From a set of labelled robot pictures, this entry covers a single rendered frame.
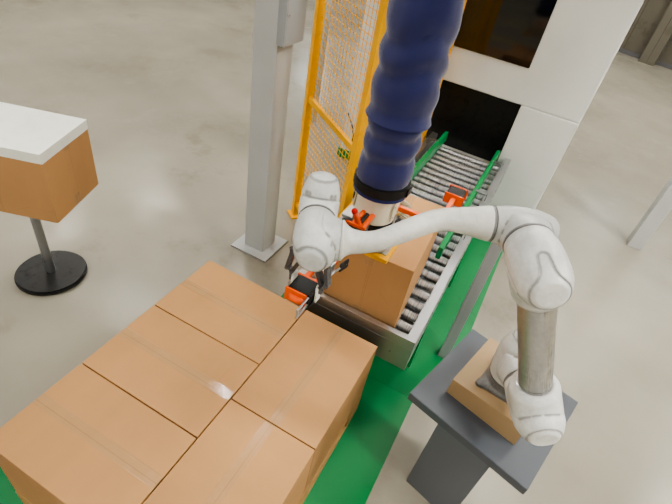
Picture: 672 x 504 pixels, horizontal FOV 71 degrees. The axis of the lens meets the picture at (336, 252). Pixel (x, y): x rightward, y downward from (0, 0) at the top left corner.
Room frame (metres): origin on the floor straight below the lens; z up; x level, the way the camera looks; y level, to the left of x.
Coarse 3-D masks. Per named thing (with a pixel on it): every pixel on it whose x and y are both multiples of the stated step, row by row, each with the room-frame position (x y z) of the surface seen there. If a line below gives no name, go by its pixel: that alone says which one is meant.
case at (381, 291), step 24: (432, 240) 1.97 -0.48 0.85; (336, 264) 1.67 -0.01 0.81; (360, 264) 1.64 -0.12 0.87; (384, 264) 1.61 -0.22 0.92; (408, 264) 1.61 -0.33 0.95; (336, 288) 1.66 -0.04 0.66; (360, 288) 1.63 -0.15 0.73; (384, 288) 1.60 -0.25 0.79; (408, 288) 1.57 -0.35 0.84; (384, 312) 1.59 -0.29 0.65
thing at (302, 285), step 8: (296, 280) 1.06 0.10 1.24; (304, 280) 1.07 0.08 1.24; (312, 280) 1.08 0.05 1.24; (288, 288) 1.02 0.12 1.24; (296, 288) 1.03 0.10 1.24; (304, 288) 1.04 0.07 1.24; (312, 288) 1.04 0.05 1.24; (288, 296) 1.02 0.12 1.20; (304, 296) 1.01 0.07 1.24; (304, 304) 1.00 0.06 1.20
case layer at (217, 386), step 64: (192, 320) 1.39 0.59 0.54; (256, 320) 1.46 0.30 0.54; (320, 320) 1.55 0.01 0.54; (64, 384) 0.95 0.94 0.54; (128, 384) 1.01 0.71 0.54; (192, 384) 1.06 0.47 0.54; (256, 384) 1.12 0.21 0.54; (320, 384) 1.19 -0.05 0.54; (0, 448) 0.68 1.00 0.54; (64, 448) 0.72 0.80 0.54; (128, 448) 0.76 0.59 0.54; (192, 448) 0.81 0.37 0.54; (256, 448) 0.86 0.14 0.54; (320, 448) 0.96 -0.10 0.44
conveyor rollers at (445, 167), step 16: (432, 144) 3.75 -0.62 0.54; (432, 160) 3.46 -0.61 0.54; (448, 160) 3.52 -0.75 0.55; (464, 160) 3.57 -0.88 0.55; (416, 176) 3.14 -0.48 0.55; (432, 176) 3.19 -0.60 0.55; (448, 176) 3.24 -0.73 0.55; (464, 176) 3.29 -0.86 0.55; (480, 176) 3.35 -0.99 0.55; (416, 192) 2.93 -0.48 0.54; (432, 192) 2.98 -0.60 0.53; (432, 256) 2.23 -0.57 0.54; (448, 256) 2.28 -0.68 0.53; (416, 288) 1.91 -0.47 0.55; (432, 288) 1.94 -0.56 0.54; (416, 304) 1.79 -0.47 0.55; (400, 320) 1.65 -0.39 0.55
